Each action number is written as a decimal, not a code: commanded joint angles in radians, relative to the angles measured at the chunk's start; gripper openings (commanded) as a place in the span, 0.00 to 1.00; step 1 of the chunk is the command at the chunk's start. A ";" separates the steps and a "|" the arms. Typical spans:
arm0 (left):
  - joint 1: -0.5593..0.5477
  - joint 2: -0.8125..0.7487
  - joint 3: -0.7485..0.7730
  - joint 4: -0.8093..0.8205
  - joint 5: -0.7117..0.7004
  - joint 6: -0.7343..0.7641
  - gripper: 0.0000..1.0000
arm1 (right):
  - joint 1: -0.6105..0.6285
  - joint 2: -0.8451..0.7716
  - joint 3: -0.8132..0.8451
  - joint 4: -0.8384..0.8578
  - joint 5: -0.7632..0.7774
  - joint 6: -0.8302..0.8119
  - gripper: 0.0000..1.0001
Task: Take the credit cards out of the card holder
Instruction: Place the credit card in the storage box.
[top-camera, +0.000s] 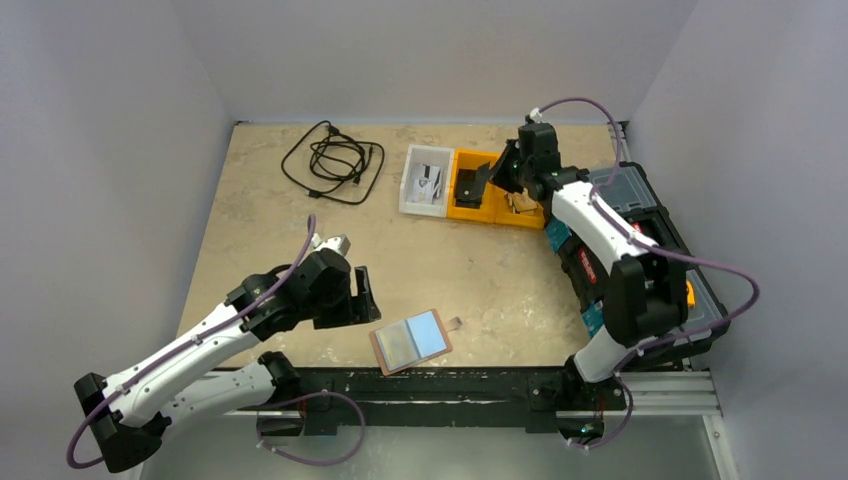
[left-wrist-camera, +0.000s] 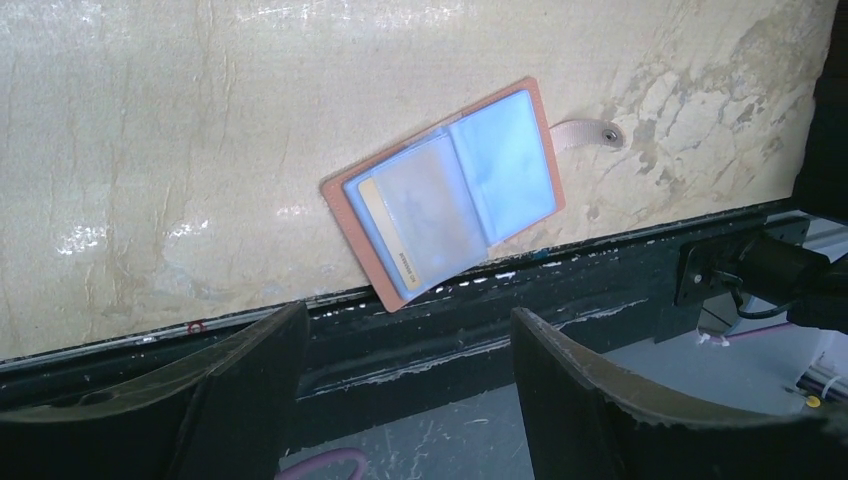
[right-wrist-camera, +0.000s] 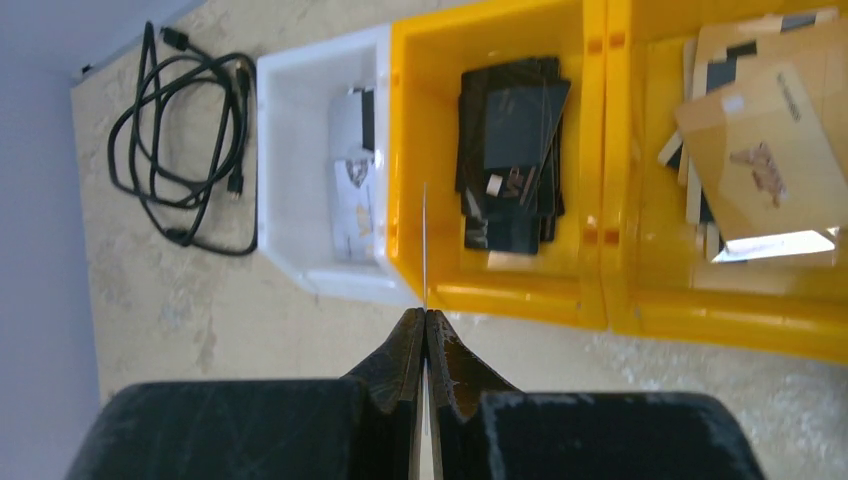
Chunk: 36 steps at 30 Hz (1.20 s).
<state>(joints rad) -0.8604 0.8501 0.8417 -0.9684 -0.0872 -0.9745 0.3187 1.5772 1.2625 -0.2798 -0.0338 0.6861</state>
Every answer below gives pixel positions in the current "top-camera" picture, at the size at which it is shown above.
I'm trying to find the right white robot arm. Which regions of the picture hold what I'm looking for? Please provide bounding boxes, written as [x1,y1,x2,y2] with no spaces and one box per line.
[490,121,689,407]

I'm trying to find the thin credit card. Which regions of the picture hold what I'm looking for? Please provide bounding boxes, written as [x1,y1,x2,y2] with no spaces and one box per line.
[457,165,495,203]

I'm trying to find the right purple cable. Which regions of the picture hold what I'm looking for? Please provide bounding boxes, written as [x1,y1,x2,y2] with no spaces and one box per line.
[529,97,761,376]

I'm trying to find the yellow tape measure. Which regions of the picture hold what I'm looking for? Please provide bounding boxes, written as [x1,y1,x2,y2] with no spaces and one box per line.
[685,280,697,310]

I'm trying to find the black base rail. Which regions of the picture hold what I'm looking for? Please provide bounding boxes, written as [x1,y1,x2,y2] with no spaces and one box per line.
[255,367,627,438]

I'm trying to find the black plastic toolbox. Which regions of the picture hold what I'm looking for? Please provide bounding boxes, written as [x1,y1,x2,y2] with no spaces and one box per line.
[544,162,727,369]

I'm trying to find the yellow bin with black cards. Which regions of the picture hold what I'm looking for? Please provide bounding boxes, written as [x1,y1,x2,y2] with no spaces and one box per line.
[446,149,499,224]

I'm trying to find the black cards stack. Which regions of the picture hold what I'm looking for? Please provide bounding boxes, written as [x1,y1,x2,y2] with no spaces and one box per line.
[453,168,488,210]

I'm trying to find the tan cards stack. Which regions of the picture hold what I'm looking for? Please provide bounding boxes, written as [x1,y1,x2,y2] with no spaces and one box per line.
[505,193,538,216]

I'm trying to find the yellow bin with tan cards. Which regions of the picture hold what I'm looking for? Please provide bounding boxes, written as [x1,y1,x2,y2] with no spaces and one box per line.
[493,187,545,230]

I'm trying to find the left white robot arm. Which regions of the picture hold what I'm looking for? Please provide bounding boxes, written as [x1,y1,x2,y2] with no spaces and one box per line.
[65,248,381,473]

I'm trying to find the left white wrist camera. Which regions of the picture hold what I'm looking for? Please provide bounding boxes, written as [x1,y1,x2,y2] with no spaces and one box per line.
[310,234,351,257]

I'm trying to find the pink leather card holder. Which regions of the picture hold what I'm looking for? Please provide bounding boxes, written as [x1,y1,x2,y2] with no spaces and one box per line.
[369,309,463,376]

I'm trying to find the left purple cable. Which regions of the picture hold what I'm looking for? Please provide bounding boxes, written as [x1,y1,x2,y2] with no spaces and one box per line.
[66,213,318,470]

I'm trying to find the blue packet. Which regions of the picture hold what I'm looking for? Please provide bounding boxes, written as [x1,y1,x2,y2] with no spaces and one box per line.
[581,300,604,339]

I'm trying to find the purple cable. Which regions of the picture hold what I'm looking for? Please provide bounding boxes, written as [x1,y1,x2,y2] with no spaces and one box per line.
[529,97,761,376]
[66,213,318,470]

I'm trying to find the black coiled cable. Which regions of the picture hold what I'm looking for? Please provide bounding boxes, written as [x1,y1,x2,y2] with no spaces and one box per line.
[280,120,386,207]

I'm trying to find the white cards stack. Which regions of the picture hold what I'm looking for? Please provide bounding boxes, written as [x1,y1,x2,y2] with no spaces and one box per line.
[406,163,443,205]

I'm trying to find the white plastic bin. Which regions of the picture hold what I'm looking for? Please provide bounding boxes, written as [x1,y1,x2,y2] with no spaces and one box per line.
[398,144,455,218]

